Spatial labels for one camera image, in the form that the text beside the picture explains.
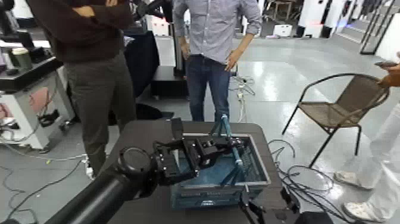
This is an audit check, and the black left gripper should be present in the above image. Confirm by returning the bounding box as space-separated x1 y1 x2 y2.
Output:
153 136 246 186

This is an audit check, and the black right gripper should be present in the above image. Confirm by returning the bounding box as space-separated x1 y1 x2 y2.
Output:
238 186 302 224

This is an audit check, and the blue plastic crate with handles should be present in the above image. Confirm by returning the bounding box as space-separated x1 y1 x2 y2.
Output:
170 113 272 211

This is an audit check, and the left hand of checked-shirt person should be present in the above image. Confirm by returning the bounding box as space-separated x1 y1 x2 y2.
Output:
224 48 245 72

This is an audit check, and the right hand of checked-shirt person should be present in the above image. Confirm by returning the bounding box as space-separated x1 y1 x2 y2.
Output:
180 42 192 61

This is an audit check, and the hand of orange-top person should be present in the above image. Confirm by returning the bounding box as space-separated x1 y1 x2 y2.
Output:
379 62 400 89

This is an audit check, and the hand of brown-sweater person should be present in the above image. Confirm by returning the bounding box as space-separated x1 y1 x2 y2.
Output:
72 5 95 18

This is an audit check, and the person in checked shirt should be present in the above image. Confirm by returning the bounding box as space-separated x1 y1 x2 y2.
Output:
172 0 263 123

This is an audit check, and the black low platform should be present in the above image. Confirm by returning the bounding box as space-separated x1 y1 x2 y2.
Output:
150 66 189 98

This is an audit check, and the white sneaker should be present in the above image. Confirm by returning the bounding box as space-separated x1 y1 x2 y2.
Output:
341 201 386 224
333 170 373 191

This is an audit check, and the brown mesh metal chair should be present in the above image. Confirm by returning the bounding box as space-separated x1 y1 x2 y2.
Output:
281 72 390 169

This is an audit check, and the black draped stand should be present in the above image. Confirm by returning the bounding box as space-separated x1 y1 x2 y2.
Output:
124 29 161 98

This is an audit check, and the white box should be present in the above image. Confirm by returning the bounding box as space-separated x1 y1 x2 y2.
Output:
273 24 293 38

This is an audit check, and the person in orange top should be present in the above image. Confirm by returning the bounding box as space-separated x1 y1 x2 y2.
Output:
333 51 400 223

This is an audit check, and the person in brown sweater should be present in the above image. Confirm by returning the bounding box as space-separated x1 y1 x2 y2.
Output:
25 0 138 176

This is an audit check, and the white machine column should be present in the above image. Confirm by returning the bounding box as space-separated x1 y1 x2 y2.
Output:
297 0 333 39

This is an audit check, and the dark smartphone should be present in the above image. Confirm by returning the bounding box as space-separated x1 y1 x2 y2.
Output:
374 60 399 69

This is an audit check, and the white cart with black top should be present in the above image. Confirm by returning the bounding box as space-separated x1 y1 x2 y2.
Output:
0 54 76 151

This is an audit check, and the grey cup with lid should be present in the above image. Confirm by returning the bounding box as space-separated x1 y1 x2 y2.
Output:
11 47 33 70

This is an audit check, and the black monitor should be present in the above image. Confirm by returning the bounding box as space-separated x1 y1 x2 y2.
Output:
0 0 36 45

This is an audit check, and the white extension cable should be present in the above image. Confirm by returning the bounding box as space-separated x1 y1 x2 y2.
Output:
228 74 257 123

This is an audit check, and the black floor cable bundle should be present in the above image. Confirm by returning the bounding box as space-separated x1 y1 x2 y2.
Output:
268 139 351 223

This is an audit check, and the white power strip with cable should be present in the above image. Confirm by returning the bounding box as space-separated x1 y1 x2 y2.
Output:
0 142 95 181

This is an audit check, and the black cable bundle on cart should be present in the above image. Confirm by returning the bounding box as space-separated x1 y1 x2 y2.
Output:
37 109 61 128

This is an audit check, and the black metal frame rack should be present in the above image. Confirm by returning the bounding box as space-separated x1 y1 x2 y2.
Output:
358 0 397 57

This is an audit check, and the long black floor cable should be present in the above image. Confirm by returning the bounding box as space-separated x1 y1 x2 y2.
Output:
0 159 85 224

